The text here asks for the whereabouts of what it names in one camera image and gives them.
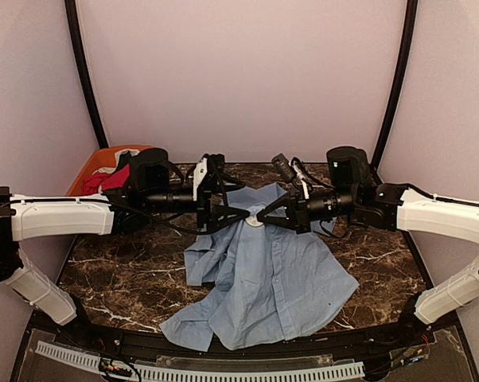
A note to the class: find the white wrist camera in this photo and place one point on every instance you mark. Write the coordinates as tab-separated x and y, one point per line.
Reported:
199	174
290	174

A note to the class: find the black left frame pole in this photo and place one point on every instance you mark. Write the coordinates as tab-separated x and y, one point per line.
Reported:
83	72

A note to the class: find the red cloth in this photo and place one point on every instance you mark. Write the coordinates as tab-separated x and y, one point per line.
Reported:
101	182

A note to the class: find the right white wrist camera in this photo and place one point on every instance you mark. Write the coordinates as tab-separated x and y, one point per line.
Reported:
290	174

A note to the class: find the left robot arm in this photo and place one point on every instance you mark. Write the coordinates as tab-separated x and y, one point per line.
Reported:
28	218

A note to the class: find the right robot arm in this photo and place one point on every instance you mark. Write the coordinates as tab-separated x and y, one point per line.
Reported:
447	217

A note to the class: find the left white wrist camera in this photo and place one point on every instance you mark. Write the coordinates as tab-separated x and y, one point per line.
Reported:
199	174

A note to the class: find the orange plastic basket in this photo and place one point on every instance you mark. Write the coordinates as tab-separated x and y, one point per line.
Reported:
101	158

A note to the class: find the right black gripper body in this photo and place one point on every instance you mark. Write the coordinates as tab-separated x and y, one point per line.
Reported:
344	200

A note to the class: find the white cloth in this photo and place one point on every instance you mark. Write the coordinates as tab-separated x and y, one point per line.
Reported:
124	154

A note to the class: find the black frame pole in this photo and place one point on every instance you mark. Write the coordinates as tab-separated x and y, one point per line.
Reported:
409	22
83	72

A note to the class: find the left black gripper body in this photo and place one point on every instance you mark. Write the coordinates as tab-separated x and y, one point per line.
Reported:
158	200

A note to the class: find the black right frame pole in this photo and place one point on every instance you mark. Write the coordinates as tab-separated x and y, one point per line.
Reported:
409	22

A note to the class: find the light blue shirt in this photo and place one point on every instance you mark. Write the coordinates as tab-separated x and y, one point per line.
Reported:
270	284

